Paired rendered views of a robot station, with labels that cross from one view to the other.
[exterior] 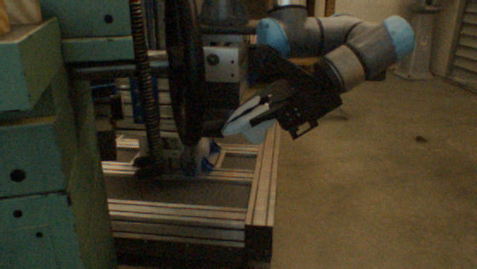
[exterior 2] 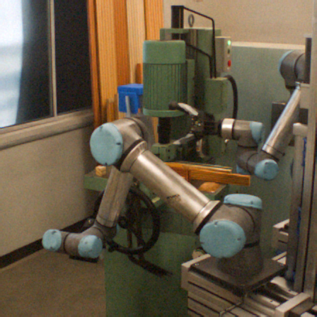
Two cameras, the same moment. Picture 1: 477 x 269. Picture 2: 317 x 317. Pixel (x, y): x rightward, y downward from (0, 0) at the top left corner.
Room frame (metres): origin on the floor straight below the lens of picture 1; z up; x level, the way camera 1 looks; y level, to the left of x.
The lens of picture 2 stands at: (2.05, -1.26, 1.58)
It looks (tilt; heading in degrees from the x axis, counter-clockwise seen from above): 15 degrees down; 132
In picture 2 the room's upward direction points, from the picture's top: straight up
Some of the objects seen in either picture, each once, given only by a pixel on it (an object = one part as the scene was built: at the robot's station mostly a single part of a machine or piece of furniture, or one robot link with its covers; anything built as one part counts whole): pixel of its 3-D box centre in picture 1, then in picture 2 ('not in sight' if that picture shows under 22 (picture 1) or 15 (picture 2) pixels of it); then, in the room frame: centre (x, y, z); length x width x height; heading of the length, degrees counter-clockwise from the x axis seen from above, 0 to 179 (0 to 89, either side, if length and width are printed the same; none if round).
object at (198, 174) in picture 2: not in sight; (182, 172); (0.64, 0.45, 0.92); 0.60 x 0.02 x 0.04; 16
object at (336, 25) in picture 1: (340, 36); (85, 243); (0.77, -0.20, 0.84); 0.11 x 0.11 x 0.08; 16
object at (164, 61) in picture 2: not in sight; (163, 77); (0.56, 0.43, 1.32); 0.18 x 0.18 x 0.31
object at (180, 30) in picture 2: not in sight; (177, 25); (0.53, 0.56, 1.54); 0.08 x 0.08 x 0.17; 16
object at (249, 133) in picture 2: not in sight; (248, 132); (1.02, 0.37, 1.16); 0.11 x 0.08 x 0.09; 16
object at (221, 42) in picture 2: not in sight; (221, 54); (0.61, 0.77, 1.40); 0.10 x 0.06 x 0.16; 106
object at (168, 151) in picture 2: not in sight; (166, 152); (0.56, 0.44, 0.99); 0.14 x 0.07 x 0.09; 106
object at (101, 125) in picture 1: (89, 140); not in sight; (0.86, 0.36, 0.58); 0.12 x 0.08 x 0.08; 106
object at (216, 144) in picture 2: not in sight; (214, 141); (0.66, 0.65, 1.02); 0.09 x 0.07 x 0.12; 16
